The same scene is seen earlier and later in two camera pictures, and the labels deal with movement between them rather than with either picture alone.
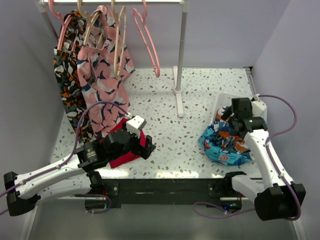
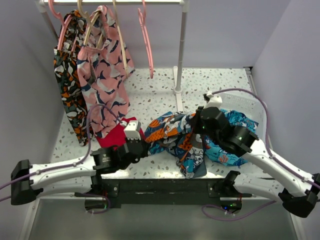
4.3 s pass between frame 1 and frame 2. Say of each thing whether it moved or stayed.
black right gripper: moved
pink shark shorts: stayed
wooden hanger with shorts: stayed
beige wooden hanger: moved
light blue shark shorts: stayed
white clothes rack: stayed
